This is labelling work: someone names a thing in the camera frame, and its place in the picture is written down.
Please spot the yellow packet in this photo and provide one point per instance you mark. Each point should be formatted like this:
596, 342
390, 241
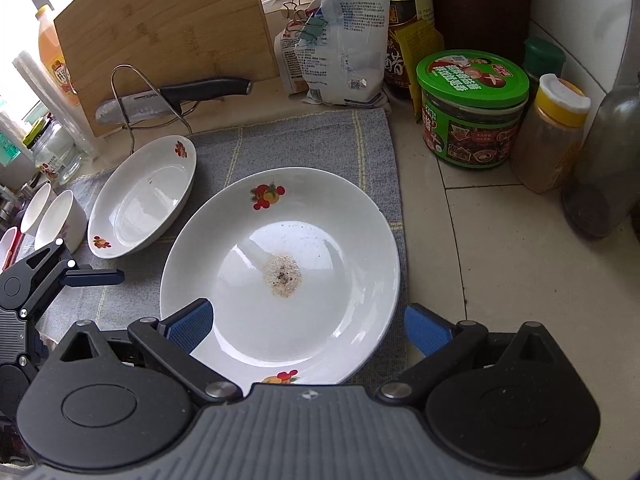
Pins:
425, 45

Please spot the blue grey checked towel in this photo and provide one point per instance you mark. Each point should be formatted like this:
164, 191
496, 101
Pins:
300, 140

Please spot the white bowl grey floral print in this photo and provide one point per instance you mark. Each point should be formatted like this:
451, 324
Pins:
62, 220

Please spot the large plastic wrap roll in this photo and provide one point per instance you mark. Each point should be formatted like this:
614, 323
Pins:
65, 120

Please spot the white blue printed bag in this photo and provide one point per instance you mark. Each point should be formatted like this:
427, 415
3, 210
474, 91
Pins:
345, 50

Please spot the grey bottle red cap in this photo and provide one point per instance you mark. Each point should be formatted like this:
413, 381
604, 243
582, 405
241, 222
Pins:
605, 160

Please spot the dark soy sauce bottle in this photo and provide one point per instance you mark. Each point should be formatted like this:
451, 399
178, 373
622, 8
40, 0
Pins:
405, 10

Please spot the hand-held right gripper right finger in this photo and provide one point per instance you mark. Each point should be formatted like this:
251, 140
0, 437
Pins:
425, 330

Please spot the orange cooking oil bottle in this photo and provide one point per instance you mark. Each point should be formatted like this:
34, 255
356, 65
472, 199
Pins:
55, 70

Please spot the white ceramic bowl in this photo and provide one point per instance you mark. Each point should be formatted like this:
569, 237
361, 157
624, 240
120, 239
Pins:
35, 207

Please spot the brown knife block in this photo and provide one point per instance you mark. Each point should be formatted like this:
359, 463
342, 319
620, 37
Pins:
480, 10

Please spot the green binder clip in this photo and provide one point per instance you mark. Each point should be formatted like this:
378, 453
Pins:
314, 27

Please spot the green capped jar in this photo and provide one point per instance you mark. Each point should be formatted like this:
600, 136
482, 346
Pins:
542, 57

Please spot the yellow lid spice jar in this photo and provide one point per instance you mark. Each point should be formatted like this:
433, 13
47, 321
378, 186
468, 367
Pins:
545, 150

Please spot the clear glass jar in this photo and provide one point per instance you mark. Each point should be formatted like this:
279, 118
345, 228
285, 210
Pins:
55, 155

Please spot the white bowl pink floral print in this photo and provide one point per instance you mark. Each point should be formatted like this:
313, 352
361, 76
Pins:
7, 250

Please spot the green lid sauce jar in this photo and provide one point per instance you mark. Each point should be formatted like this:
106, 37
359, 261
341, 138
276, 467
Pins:
470, 110

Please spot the white plate fruit print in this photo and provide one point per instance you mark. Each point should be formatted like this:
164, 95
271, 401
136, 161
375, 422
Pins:
310, 230
142, 200

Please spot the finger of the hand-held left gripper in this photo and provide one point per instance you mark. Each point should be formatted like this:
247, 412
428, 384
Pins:
95, 278

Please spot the white bag red print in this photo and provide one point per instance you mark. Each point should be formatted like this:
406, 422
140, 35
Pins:
290, 60

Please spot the bamboo cutting board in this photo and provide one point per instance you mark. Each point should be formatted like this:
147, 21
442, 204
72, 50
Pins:
165, 25

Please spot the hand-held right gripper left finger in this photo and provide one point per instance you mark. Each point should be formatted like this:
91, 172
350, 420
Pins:
192, 322

